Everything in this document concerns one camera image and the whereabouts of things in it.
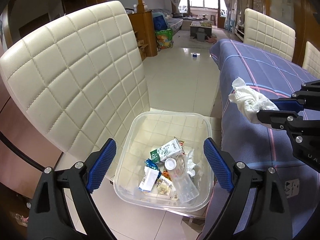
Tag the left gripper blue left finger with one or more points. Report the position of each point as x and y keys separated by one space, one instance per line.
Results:
x=50 y=218

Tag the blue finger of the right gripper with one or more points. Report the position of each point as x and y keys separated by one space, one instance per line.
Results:
x=276 y=119
x=288 y=104

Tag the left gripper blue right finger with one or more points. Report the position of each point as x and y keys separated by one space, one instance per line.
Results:
x=270 y=216

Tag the white tissue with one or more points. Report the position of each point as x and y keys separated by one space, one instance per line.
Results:
x=249 y=102
x=193 y=170

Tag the clear plastic tray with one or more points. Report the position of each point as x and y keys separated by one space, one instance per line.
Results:
x=185 y=188

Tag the gold wrapper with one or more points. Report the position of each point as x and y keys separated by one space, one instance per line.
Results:
x=166 y=188

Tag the orange peel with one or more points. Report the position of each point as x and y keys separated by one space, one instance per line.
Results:
x=166 y=174

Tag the green white milk carton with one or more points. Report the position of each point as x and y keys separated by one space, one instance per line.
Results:
x=168 y=150

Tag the blue small carton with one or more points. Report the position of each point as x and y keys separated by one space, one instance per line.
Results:
x=151 y=174

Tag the clear plastic trash bin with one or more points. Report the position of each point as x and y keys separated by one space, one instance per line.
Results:
x=162 y=164

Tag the white sticker on tablecloth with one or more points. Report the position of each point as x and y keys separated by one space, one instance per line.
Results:
x=292 y=188

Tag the blue plaid tablecloth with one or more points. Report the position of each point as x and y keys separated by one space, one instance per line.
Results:
x=258 y=146

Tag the cream chair far right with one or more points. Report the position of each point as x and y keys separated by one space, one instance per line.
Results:
x=311 y=61

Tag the cream chair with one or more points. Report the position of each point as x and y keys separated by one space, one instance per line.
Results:
x=269 y=34
x=311 y=61
x=80 y=80

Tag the cream chair far centre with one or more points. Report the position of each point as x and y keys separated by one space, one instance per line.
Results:
x=269 y=34

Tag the coffee table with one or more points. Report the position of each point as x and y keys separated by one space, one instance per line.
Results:
x=200 y=27

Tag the green colourful bag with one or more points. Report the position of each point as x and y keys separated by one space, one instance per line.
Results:
x=164 y=39

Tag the grey sofa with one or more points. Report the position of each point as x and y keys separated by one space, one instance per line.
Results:
x=173 y=23

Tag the cream chair left side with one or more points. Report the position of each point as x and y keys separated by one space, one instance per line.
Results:
x=80 y=80

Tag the wooden partition cabinet left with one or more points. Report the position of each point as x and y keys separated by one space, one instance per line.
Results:
x=142 y=23

